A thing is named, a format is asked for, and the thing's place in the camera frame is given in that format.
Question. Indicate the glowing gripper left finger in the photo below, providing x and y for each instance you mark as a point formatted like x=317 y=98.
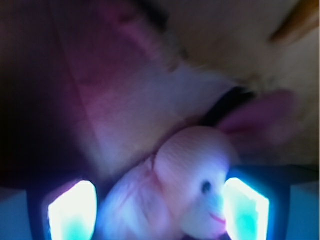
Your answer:
x=62 y=208

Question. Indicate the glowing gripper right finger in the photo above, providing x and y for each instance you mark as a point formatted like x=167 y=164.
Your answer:
x=280 y=202

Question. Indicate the pink plush bunny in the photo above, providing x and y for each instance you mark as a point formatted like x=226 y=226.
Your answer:
x=178 y=191

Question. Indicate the brown paper-lined round bin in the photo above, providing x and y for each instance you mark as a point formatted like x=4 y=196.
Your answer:
x=96 y=86

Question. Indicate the orange striped conch shell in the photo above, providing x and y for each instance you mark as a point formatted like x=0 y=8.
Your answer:
x=300 y=20

